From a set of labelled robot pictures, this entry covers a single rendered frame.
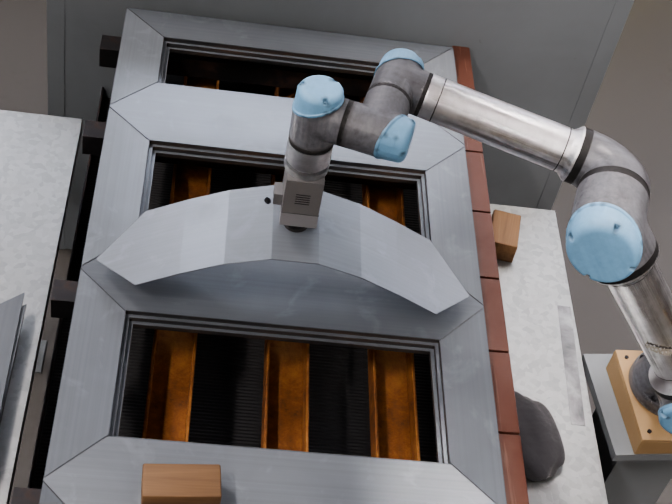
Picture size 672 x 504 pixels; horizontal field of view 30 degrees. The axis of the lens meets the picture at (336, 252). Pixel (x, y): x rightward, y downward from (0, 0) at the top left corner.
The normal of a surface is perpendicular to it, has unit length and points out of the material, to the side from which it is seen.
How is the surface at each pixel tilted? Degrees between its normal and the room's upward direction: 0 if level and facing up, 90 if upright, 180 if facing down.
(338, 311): 0
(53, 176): 0
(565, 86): 90
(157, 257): 29
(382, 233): 25
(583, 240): 87
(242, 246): 17
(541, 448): 9
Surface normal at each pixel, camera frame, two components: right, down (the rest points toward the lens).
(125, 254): -0.36, -0.64
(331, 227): 0.44, -0.62
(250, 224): -0.15, -0.68
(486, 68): 0.01, 0.73
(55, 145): 0.15, -0.68
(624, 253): -0.33, 0.60
